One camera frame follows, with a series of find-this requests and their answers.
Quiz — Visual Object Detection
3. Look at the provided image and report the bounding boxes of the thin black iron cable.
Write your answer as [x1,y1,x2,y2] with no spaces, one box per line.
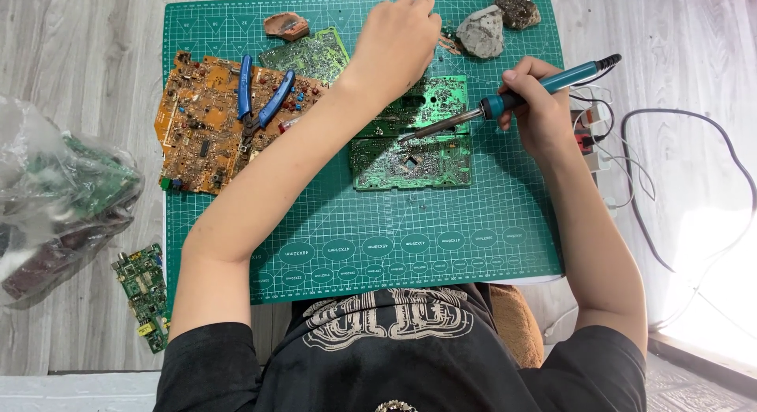
[569,62,619,142]

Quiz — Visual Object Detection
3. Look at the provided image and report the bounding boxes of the narrow green circuit board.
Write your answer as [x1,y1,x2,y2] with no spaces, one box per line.
[111,243,173,355]

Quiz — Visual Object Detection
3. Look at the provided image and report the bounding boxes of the clear bag of circuit boards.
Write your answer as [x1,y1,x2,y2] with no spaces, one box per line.
[0,93,146,310]

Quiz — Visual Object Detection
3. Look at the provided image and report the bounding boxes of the orange circuit board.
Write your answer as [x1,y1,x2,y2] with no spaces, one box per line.
[154,50,330,196]

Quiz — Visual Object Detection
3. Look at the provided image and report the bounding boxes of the teal soldering iron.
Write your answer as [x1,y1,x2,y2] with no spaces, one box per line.
[397,53,623,142]

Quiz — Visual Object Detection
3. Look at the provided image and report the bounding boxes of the blue-handled cutting pliers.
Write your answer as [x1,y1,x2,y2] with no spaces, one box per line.
[236,54,296,157]

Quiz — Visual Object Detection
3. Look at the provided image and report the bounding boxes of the person's right hand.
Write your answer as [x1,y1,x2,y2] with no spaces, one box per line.
[497,56,574,162]

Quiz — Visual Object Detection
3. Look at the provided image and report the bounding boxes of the person's black printed t-shirt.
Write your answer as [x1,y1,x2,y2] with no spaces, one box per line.
[153,284,649,412]

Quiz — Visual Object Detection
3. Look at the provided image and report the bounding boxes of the reddish brown stone fragment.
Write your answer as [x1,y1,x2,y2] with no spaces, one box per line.
[264,12,311,43]

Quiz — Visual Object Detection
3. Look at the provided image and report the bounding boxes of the green cutting mat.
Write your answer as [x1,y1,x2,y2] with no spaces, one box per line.
[162,0,565,307]

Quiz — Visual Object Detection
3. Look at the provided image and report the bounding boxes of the dark brown rock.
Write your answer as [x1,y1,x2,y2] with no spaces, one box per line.
[494,0,541,31]

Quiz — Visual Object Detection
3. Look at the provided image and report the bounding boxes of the thick black cable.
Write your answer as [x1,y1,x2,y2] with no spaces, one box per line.
[620,108,757,274]

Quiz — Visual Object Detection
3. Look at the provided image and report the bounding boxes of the copper scrap bits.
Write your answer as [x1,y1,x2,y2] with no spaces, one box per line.
[437,32,466,57]

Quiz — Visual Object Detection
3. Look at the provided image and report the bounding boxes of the white cable with plug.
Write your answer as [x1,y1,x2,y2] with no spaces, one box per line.
[543,304,579,340]

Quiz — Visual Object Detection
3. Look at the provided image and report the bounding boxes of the white power strip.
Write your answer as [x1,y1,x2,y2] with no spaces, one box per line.
[569,86,613,173]

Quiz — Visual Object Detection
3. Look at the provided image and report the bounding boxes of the grey rock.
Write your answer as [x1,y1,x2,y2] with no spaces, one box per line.
[455,4,505,60]

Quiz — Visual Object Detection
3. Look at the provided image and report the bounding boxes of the large green circuit board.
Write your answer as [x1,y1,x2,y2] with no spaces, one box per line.
[348,75,474,192]

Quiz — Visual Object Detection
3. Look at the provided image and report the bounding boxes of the brown cushion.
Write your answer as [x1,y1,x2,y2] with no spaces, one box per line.
[489,283,545,369]

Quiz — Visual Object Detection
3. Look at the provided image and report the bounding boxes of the thin white cables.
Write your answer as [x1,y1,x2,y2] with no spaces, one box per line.
[572,86,658,219]

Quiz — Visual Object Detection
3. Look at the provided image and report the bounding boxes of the person's left hand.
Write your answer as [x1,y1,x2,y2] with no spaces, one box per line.
[354,0,442,103]

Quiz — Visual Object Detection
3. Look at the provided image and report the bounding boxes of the small green circuit board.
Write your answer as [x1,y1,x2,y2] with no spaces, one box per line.
[258,26,351,86]

